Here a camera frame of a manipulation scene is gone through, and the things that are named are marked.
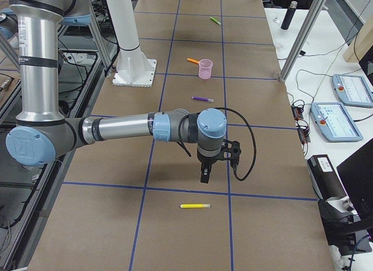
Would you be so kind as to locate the black brown box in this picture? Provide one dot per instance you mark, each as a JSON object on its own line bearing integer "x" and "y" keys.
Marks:
{"x": 325, "y": 181}

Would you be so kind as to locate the green marker pen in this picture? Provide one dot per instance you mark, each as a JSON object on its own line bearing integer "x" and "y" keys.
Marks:
{"x": 215, "y": 21}

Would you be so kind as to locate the teach pendant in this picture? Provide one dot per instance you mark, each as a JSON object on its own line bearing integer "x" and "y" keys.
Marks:
{"x": 352, "y": 90}
{"x": 335, "y": 123}

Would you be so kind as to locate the aluminium frame post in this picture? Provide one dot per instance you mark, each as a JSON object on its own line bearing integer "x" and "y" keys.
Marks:
{"x": 301, "y": 38}

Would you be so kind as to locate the yellow marker pen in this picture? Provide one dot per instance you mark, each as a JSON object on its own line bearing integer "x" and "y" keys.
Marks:
{"x": 195, "y": 206}

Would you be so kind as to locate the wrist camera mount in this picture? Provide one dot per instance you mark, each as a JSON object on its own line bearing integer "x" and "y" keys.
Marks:
{"x": 231, "y": 152}

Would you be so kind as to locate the far teach pendant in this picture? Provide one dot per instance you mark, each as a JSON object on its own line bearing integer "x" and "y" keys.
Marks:
{"x": 352, "y": 90}

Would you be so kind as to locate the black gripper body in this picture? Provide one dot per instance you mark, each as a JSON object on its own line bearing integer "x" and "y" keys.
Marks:
{"x": 208, "y": 159}

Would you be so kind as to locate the black water bottle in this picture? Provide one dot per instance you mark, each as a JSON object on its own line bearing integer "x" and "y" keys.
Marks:
{"x": 289, "y": 15}

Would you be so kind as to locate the small circuit boards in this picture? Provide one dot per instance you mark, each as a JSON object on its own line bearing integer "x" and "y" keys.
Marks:
{"x": 301, "y": 124}

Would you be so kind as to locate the black monitor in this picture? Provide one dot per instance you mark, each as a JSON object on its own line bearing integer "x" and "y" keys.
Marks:
{"x": 356, "y": 176}

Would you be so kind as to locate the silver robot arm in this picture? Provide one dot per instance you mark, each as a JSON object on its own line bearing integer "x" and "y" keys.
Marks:
{"x": 42, "y": 133}

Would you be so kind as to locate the white camera pillar base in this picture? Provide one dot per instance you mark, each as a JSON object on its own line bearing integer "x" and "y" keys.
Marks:
{"x": 133, "y": 68}

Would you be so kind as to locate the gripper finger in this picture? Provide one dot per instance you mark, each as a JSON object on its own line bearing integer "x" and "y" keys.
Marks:
{"x": 205, "y": 173}

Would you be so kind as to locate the purple marker pen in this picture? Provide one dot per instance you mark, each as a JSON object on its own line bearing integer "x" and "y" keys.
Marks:
{"x": 203, "y": 99}

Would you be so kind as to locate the orange marker pen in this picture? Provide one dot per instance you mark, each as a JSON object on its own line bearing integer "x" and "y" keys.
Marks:
{"x": 192, "y": 60}

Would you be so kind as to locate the near teach pendant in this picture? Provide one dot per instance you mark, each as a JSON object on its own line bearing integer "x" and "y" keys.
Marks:
{"x": 335, "y": 123}

